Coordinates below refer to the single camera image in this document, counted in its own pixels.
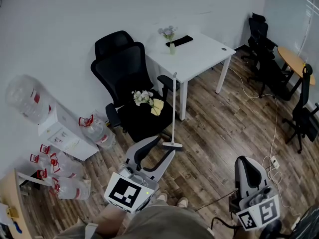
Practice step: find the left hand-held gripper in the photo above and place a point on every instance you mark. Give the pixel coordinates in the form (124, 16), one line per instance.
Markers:
(124, 192)

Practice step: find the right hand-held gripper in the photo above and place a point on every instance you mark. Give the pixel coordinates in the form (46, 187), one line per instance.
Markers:
(266, 211)

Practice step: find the person's left forearm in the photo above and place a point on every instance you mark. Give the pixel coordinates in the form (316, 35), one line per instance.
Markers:
(112, 218)

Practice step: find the person's right forearm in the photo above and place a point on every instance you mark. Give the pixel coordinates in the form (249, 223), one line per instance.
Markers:
(246, 234)

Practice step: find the white power strip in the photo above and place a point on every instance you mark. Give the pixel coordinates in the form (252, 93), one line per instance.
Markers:
(274, 162)

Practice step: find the person's left shoe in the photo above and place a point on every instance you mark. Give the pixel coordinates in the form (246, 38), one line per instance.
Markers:
(162, 197)

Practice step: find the person's shoe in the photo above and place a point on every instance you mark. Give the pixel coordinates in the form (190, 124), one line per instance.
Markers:
(182, 202)
(162, 197)

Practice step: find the yellow cloth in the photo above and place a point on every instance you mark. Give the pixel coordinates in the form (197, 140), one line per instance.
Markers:
(158, 106)

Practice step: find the person's right shoe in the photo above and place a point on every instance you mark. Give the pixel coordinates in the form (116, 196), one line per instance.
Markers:
(182, 202)

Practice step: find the clear water jug red label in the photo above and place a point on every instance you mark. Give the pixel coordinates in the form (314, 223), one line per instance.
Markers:
(25, 98)
(99, 132)

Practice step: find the white pink flower bouquet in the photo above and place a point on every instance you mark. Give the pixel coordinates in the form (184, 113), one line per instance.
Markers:
(142, 97)

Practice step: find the person's grey trousers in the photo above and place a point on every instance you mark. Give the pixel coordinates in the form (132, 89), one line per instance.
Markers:
(164, 223)

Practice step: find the white water dispenser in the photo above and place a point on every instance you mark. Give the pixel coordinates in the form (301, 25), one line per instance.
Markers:
(72, 138)

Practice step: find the pile of clear water jugs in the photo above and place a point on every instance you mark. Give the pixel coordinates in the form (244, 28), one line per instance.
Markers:
(67, 183)

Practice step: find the white desk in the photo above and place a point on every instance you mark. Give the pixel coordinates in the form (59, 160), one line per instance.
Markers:
(194, 58)

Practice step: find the black pouch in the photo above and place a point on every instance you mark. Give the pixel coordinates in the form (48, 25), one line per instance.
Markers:
(180, 41)

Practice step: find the round wooden table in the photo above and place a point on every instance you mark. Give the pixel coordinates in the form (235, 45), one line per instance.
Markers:
(294, 61)

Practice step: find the purple flower bunch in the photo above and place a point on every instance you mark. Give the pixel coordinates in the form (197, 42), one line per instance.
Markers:
(168, 32)

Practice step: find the light wooden table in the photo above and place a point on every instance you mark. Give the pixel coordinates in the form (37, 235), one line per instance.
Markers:
(11, 195)

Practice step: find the yellow clip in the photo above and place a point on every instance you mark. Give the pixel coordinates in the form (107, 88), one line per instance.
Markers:
(13, 212)

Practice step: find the blue object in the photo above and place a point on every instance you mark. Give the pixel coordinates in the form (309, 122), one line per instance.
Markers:
(18, 227)

